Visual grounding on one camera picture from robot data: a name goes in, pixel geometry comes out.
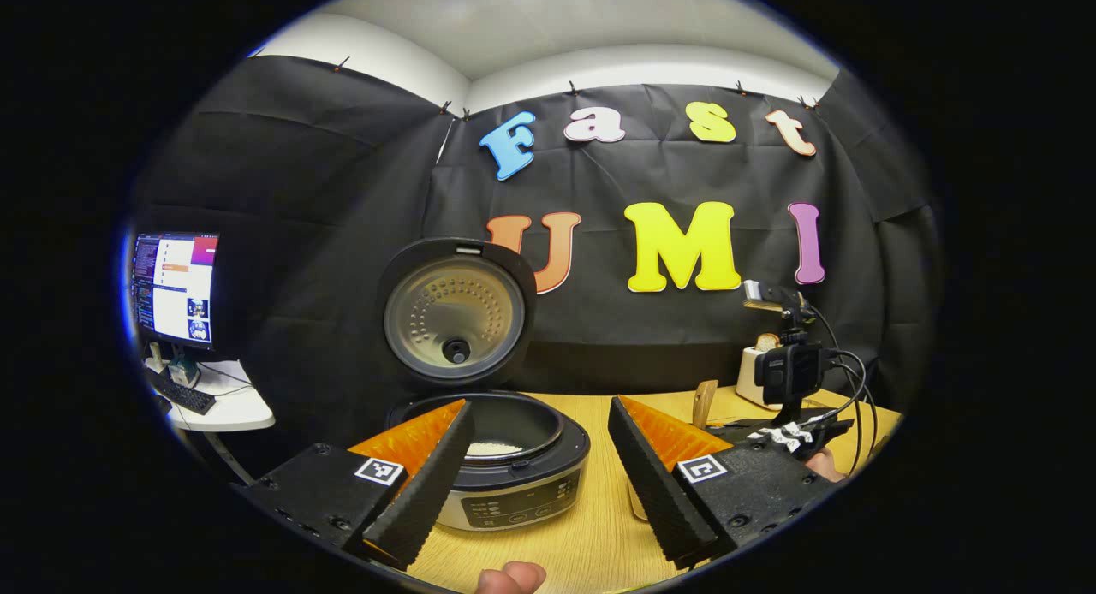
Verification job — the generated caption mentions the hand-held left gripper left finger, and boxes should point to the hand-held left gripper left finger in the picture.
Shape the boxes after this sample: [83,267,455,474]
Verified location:
[244,397,474,571]

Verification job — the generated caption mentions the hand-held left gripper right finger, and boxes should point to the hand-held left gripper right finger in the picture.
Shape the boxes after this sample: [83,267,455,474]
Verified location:
[608,395,842,569]

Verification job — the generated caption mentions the wooden spoon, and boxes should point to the wooden spoon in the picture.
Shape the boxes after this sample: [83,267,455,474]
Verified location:
[692,378,720,431]

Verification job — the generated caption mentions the dark grey rice cooker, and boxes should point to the dark grey rice cooker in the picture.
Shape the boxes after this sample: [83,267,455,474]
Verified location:
[374,237,592,532]

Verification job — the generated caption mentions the white toaster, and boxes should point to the white toaster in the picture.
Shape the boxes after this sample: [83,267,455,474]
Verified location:
[735,342,782,407]

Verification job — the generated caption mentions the white side table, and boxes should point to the white side table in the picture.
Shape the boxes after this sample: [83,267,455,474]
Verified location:
[141,359,277,485]

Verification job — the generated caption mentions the black keyboard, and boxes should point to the black keyboard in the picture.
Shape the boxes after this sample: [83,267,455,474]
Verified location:
[144,367,217,416]

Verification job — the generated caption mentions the computer monitor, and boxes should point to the computer monitor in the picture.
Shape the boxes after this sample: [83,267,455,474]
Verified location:
[131,231,220,353]

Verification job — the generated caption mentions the black camera cable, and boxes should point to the black camera cable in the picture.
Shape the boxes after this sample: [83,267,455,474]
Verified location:
[809,305,867,479]
[822,347,879,458]

